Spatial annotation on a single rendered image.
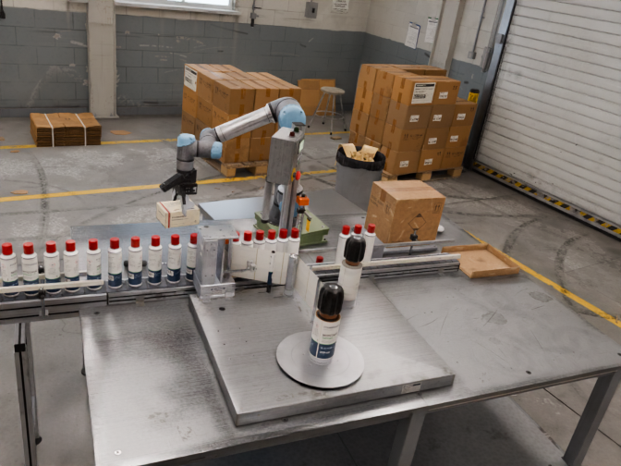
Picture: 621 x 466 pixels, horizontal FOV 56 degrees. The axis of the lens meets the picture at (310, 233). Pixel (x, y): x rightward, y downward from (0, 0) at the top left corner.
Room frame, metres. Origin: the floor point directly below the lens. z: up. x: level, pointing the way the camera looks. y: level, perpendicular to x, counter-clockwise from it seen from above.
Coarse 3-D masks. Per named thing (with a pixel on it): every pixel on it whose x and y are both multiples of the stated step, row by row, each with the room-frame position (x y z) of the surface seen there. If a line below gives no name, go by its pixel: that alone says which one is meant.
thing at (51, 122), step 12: (36, 120) 5.79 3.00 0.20; (48, 120) 5.84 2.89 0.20; (60, 120) 5.90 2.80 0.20; (72, 120) 5.96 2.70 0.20; (84, 120) 6.03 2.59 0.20; (96, 120) 6.10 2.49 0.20; (36, 132) 5.59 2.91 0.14; (48, 132) 5.62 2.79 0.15; (60, 132) 5.67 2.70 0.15; (72, 132) 5.74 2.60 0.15; (84, 132) 5.80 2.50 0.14; (96, 132) 5.87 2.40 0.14; (36, 144) 5.55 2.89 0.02; (48, 144) 5.61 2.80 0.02; (60, 144) 5.68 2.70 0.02; (72, 144) 5.74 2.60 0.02; (84, 144) 5.80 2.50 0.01; (96, 144) 5.88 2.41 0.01
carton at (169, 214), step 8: (160, 208) 2.38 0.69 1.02; (168, 208) 2.37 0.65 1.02; (176, 208) 2.38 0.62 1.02; (192, 208) 2.41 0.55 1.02; (160, 216) 2.37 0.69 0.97; (168, 216) 2.33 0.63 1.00; (176, 216) 2.35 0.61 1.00; (184, 216) 2.37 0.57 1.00; (192, 216) 2.39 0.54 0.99; (168, 224) 2.33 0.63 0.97; (176, 224) 2.35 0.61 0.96; (184, 224) 2.37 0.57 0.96; (192, 224) 2.39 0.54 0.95
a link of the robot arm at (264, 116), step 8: (272, 104) 2.61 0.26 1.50; (256, 112) 2.61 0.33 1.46; (264, 112) 2.60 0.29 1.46; (272, 112) 2.59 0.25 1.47; (232, 120) 2.60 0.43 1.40; (240, 120) 2.58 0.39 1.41; (248, 120) 2.58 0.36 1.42; (256, 120) 2.59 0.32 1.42; (264, 120) 2.59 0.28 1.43; (272, 120) 2.60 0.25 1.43; (208, 128) 2.62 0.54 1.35; (216, 128) 2.57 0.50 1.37; (224, 128) 2.57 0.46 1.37; (232, 128) 2.57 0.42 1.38; (240, 128) 2.57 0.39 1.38; (248, 128) 2.58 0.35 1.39; (256, 128) 2.60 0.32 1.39; (200, 136) 2.58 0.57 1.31; (216, 136) 2.55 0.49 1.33; (224, 136) 2.56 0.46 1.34; (232, 136) 2.57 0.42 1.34
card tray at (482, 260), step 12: (456, 252) 2.77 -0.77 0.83; (468, 252) 2.79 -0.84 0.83; (480, 252) 2.82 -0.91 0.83; (492, 252) 2.83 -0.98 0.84; (468, 264) 2.65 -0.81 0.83; (480, 264) 2.67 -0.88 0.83; (492, 264) 2.69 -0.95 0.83; (504, 264) 2.71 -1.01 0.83; (516, 264) 2.67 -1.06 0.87; (480, 276) 2.54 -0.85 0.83
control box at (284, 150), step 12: (276, 132) 2.27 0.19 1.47; (288, 132) 2.29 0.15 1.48; (300, 132) 2.32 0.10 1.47; (276, 144) 2.20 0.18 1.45; (288, 144) 2.19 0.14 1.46; (276, 156) 2.20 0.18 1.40; (288, 156) 2.19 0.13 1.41; (276, 168) 2.20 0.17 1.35; (288, 168) 2.19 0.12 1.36; (276, 180) 2.20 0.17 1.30; (288, 180) 2.19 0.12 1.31
